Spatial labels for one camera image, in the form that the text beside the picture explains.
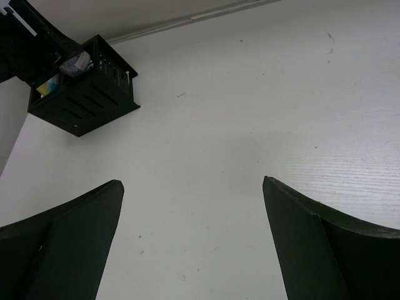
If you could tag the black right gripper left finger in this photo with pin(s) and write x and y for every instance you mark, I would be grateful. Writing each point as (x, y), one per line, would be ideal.
(61, 253)

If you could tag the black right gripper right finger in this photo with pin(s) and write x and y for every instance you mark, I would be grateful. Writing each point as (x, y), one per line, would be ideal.
(324, 253)

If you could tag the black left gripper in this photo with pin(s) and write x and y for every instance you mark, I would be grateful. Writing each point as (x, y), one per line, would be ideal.
(32, 49)

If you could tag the blue highlighter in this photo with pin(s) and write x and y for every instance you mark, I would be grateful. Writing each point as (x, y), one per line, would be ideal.
(52, 84)

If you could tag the black slotted organizer box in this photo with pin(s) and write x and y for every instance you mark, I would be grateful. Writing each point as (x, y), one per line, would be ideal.
(101, 95)

